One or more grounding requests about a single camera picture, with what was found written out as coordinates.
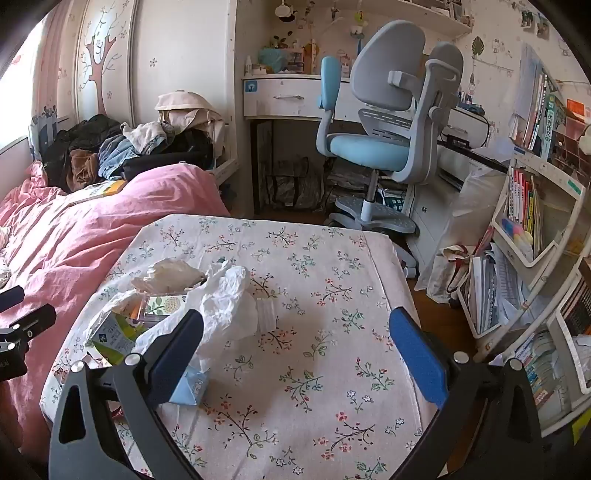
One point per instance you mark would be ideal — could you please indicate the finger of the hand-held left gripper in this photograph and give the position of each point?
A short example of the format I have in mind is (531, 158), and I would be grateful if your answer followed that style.
(30, 323)
(11, 298)

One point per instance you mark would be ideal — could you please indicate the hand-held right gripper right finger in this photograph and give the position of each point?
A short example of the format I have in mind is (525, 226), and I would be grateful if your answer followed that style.
(418, 357)

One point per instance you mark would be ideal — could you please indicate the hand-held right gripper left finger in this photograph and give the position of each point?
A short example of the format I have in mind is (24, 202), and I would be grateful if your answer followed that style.
(175, 357)

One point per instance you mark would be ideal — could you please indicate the light blue packet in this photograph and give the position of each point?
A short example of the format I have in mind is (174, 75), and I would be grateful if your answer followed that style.
(194, 386)

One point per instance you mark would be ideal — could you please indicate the green white carton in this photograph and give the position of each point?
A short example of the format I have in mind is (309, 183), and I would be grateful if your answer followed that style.
(113, 340)

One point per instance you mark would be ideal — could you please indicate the white plastic bag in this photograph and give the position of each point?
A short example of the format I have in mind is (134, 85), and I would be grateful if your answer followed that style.
(226, 300)

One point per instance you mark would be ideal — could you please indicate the clear plastic box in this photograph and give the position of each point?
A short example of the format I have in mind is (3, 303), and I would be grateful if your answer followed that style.
(161, 305)

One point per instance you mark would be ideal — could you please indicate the crumpled white tissue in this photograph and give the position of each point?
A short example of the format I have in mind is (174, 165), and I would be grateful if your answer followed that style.
(171, 273)

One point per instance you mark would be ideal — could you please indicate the white tote bag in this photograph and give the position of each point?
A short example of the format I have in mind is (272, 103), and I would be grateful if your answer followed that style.
(445, 277)

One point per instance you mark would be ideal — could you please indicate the pink duvet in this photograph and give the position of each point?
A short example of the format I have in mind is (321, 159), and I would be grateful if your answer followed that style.
(92, 240)

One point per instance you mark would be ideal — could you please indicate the clear plastic cup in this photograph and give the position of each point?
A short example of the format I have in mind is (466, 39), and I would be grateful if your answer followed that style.
(268, 316)

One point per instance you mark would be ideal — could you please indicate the stack of papers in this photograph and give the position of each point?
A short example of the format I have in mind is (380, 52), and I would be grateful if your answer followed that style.
(494, 290)

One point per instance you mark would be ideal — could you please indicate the yellow book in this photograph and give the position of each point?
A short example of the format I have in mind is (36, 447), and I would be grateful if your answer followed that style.
(99, 190)

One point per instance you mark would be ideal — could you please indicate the brown garment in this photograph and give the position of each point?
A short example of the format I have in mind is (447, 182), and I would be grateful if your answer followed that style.
(83, 168)

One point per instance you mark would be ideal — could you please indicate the large white plastic sack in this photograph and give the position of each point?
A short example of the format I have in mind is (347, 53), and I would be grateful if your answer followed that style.
(478, 203)

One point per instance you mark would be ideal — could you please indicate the blue jeans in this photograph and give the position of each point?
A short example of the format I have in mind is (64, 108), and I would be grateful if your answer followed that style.
(113, 157)

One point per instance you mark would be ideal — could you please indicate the black jacket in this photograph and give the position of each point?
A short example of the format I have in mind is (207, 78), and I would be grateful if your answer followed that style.
(87, 134)

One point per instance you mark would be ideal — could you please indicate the row of colourful books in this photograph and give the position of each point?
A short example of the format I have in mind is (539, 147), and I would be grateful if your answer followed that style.
(521, 203)

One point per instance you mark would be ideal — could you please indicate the window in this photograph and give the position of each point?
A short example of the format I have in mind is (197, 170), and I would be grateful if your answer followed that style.
(18, 106)

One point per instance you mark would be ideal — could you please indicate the clear storage bag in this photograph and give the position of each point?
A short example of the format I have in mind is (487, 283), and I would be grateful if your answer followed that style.
(291, 184)

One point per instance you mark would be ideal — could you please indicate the white shirt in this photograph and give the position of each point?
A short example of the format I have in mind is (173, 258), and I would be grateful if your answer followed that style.
(143, 136)

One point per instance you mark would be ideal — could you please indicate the black garment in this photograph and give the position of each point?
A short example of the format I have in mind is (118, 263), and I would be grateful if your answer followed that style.
(184, 147)

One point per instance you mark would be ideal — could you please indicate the white bookshelf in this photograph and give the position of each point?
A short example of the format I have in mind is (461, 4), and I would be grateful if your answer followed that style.
(542, 173)

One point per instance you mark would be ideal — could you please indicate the pink curtain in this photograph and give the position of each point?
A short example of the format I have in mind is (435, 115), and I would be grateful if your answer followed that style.
(51, 69)

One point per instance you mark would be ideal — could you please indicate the beige garment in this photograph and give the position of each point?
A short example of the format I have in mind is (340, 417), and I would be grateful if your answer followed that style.
(184, 104)

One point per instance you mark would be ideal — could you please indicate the white desk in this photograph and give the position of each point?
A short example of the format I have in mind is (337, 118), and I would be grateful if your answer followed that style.
(286, 87)

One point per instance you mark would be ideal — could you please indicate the blue grey desk chair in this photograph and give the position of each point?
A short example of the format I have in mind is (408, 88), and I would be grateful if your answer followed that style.
(383, 64)

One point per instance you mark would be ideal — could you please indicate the white wardrobe with tree print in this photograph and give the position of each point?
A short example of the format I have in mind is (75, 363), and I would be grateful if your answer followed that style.
(184, 55)

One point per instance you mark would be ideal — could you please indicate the white bed frame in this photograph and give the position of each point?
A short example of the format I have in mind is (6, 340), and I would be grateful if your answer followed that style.
(226, 168)

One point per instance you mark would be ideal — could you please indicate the white wall shelf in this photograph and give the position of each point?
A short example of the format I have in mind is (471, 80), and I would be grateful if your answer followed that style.
(415, 21)

